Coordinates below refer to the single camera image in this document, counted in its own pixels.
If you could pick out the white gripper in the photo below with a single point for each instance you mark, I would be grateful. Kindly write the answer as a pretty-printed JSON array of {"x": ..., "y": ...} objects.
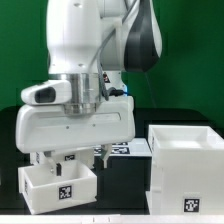
[{"x": 48, "y": 128}]

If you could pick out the white drawer tray front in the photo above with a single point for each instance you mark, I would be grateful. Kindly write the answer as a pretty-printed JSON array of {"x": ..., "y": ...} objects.
[{"x": 44, "y": 191}]

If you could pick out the white drawer tray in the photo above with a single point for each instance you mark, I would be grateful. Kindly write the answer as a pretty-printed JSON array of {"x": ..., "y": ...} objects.
[
  {"x": 44, "y": 191},
  {"x": 83, "y": 154}
]

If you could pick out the white drawer cabinet box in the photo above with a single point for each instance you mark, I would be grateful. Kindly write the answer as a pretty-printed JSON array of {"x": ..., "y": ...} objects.
[{"x": 187, "y": 171}]

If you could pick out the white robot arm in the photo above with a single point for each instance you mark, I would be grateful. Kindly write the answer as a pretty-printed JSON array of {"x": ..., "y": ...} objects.
[{"x": 90, "y": 42}]

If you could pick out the white drawer tray rear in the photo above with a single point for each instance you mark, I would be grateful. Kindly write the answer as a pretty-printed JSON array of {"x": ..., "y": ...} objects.
[{"x": 83, "y": 154}]

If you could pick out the white fiducial marker sheet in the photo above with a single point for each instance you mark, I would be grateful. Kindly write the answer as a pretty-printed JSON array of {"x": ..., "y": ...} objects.
[{"x": 138, "y": 147}]

